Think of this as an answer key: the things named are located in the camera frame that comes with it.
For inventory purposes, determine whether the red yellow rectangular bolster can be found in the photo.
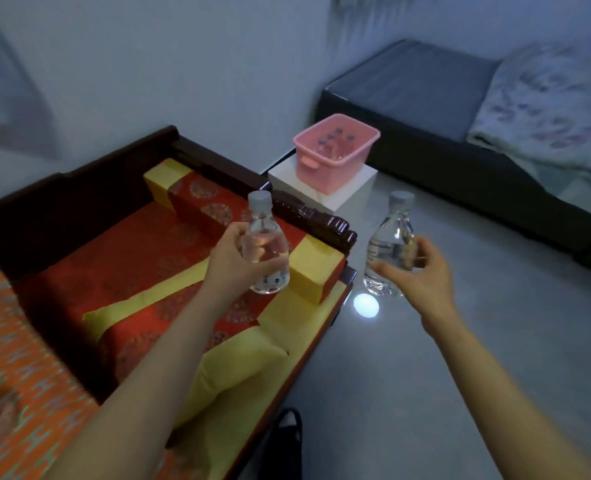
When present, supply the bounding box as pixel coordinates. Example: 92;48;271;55
143;158;348;305

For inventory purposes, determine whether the black slipper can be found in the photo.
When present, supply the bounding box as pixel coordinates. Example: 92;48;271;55
270;408;304;480

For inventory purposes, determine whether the floral quilt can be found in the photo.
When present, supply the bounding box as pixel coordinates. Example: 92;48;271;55
467;42;591;205

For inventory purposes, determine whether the orange patterned cloth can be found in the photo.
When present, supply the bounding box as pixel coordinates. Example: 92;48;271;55
0;266;101;480

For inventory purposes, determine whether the person's right hand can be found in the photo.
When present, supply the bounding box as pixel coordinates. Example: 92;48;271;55
365;237;459;338

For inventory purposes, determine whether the white square stool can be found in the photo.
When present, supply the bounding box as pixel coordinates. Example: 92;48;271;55
267;153;378;225

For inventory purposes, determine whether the person's right forearm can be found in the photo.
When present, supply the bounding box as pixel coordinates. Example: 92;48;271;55
420;314;591;480

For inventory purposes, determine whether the grey striped mattress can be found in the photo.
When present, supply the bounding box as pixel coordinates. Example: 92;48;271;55
325;38;504;144

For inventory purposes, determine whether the pink plastic basin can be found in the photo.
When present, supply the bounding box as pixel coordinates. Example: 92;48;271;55
291;113;382;197

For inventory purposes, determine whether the person's left hand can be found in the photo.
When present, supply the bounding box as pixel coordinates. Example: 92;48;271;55
203;222;289;308

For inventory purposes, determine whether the red yellow silk pillow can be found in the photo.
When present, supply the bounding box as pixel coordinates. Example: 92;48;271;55
81;257;290;428

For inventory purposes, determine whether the dark grey bed frame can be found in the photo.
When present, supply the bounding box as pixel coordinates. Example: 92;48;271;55
315;38;591;275

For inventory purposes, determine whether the dark wooden sofa bench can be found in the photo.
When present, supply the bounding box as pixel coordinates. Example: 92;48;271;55
0;125;359;480

